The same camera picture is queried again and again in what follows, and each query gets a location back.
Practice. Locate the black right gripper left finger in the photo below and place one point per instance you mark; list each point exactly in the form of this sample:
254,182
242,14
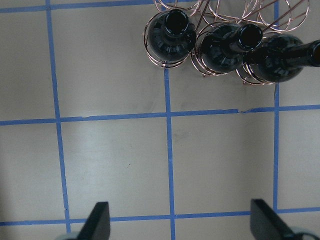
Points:
97,225

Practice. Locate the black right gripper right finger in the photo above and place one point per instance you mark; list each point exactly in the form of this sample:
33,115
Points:
265,224

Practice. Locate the dark wine bottle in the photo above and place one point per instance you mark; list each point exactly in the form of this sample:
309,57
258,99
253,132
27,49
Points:
224,47
282,57
171,37

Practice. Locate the copper wire bottle basket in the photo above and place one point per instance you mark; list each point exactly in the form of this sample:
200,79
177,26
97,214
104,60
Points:
272,16

